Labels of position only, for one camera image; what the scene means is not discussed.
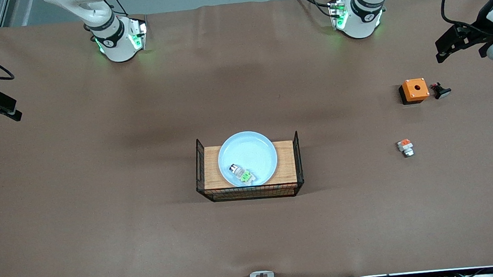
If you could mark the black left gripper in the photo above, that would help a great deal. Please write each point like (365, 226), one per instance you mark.
(479, 25)

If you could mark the light blue round plate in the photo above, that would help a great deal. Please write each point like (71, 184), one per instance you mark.
(252, 153)

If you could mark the green-capped small connector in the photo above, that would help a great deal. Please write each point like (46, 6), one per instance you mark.
(241, 174)

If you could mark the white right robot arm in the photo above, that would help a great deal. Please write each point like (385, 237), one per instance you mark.
(113, 43)

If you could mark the black push button head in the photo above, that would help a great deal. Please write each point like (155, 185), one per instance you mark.
(441, 91)

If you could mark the brown table cover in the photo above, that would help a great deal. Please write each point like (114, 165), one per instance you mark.
(103, 236)

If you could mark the orange button enclosure box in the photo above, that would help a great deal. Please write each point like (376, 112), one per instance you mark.
(415, 89)

